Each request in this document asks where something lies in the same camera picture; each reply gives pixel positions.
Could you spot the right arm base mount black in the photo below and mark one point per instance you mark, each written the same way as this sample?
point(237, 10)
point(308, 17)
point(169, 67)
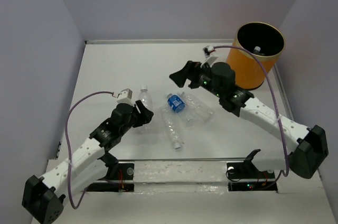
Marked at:
point(245, 177)

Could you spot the orange cylindrical bin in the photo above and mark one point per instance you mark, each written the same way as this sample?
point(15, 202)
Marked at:
point(250, 68)

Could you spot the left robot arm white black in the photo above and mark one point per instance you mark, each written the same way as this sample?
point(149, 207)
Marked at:
point(44, 197)

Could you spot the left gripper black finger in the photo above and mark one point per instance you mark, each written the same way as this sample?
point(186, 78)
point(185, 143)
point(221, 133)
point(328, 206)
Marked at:
point(142, 121)
point(140, 110)

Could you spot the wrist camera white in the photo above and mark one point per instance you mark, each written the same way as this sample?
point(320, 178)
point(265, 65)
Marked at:
point(125, 97)
point(210, 58)

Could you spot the blue label bottle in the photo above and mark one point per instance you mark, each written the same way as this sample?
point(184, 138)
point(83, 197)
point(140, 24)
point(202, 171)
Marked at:
point(176, 103)

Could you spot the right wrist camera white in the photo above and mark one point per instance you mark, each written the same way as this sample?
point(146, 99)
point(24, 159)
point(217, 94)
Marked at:
point(210, 58)

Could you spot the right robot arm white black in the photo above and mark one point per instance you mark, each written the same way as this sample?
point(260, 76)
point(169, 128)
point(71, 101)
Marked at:
point(303, 149)

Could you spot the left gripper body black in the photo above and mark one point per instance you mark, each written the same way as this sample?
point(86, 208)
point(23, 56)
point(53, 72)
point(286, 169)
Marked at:
point(133, 119)

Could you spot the clear bottle white cap centre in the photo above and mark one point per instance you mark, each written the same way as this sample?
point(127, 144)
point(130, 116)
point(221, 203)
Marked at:
point(170, 127)

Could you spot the metal rail back edge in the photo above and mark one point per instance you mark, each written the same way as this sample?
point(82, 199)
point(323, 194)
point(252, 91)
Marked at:
point(158, 41)

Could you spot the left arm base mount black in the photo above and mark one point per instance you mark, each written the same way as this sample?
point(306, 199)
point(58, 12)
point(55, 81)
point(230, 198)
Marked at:
point(118, 179)

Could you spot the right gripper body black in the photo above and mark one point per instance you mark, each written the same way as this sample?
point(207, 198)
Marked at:
point(205, 80)

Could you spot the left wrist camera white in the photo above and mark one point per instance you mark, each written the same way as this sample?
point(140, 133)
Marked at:
point(125, 97)

